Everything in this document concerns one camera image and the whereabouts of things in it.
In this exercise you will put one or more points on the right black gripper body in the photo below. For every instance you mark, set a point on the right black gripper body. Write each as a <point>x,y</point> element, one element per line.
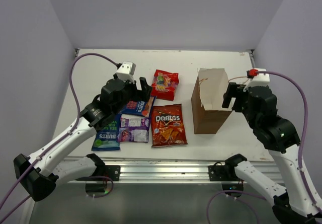
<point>248,114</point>

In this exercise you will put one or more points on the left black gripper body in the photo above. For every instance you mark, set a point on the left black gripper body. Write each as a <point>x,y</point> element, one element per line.
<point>129,85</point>

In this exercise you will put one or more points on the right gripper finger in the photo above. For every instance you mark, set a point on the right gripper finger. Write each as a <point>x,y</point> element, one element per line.
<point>240,98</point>
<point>229,94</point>

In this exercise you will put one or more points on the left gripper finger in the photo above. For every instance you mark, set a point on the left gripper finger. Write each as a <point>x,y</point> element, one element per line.
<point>128,95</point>
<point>145,87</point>

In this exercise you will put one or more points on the blue Burts chilli bag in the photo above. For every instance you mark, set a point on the blue Burts chilli bag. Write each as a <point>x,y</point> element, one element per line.
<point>139,108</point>

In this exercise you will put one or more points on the red candy snack bag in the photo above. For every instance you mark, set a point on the red candy snack bag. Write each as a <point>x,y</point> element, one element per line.
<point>164,85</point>

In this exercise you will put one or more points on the purple snack bag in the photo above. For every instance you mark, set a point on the purple snack bag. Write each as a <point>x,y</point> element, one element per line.
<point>134,130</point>

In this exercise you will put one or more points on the brown paper bag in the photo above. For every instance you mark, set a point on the brown paper bag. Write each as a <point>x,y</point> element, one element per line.
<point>207,100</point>

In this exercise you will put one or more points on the red Doritos chip bag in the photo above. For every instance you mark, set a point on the red Doritos chip bag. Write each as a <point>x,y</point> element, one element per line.
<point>167,126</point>

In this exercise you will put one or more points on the blue-green Burts sea salt bag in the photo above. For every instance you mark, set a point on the blue-green Burts sea salt bag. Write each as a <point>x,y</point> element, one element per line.
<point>107,138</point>

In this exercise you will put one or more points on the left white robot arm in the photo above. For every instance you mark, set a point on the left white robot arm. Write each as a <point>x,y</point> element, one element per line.
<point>92,119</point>

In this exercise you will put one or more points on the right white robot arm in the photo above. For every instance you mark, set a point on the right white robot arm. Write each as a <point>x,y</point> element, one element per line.
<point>291,202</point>

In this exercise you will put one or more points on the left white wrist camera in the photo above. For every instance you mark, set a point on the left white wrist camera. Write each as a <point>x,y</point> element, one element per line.
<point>126,71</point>

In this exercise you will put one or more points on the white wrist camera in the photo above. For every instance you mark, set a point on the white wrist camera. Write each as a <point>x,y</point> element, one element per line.
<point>258,77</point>
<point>126,71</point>

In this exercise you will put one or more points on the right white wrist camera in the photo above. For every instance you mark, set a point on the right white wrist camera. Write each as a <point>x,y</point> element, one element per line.
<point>258,77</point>

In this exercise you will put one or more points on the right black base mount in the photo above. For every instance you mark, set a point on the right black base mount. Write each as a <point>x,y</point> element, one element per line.
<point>225,174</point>

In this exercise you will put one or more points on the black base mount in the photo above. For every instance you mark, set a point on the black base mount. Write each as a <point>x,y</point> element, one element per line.
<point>225,174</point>
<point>101,182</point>

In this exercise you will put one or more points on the aluminium mounting rail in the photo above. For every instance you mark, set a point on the aluminium mounting rail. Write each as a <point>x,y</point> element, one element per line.
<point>132,171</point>

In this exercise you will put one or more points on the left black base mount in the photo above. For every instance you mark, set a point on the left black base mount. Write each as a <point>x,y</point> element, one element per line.
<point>101,182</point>

